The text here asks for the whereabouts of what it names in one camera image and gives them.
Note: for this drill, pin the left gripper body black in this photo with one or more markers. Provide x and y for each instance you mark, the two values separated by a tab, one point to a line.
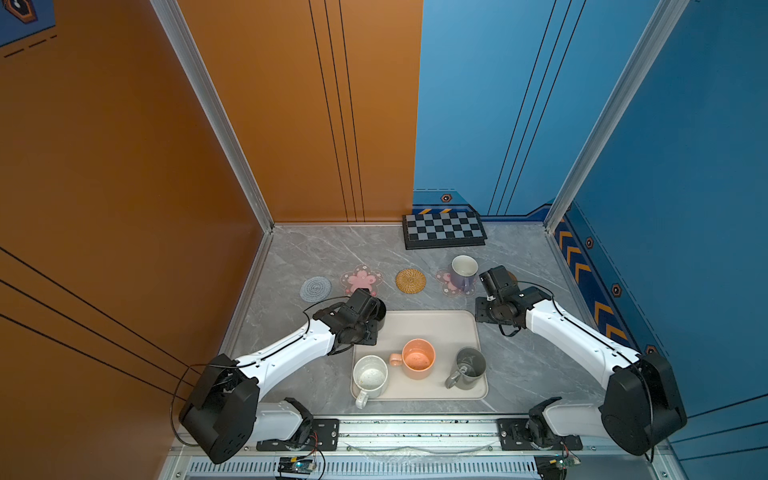
367	333

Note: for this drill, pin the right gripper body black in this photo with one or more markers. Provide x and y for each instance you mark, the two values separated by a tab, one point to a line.
486	311

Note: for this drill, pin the pink flower coaster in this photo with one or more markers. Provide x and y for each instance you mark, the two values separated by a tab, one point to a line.
448	288
362	277

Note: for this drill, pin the light blue woven coaster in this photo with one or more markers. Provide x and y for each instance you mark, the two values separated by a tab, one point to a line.
315	289

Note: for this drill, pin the lavender mug white inside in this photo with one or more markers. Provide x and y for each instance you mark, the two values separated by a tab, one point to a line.
464	269

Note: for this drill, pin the orange pink mug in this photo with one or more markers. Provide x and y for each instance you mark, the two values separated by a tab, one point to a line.
416	359

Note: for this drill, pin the woven rattan coaster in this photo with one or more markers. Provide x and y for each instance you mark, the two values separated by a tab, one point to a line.
410	281

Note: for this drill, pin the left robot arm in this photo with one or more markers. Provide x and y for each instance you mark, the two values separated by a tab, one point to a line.
225	410

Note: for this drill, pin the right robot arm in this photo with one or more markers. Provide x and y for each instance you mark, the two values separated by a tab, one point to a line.
642	404

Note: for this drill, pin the cream serving tray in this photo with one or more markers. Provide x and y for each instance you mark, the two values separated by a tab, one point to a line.
448	331

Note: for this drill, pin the grey green mug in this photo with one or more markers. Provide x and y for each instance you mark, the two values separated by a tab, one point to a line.
469	367

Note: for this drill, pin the folded checkerboard box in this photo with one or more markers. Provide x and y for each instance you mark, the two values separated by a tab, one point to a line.
443	229

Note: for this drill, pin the green circuit board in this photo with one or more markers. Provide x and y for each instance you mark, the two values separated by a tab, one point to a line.
295	468

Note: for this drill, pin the right small circuit board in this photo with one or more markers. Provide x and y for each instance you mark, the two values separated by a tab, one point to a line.
555	468

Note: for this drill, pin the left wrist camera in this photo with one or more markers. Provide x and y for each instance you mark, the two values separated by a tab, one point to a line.
362	307

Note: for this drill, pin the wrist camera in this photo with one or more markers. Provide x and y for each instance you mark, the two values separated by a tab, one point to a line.
362	307
496	282

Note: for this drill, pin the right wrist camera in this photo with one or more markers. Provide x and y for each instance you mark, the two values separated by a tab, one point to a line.
496	282

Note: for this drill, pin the aluminium front rail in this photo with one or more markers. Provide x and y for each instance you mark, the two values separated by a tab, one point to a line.
457	434

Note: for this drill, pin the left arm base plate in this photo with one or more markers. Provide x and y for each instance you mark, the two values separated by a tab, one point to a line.
321	433

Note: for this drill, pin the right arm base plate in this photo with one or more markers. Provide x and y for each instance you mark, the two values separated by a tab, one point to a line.
523	434

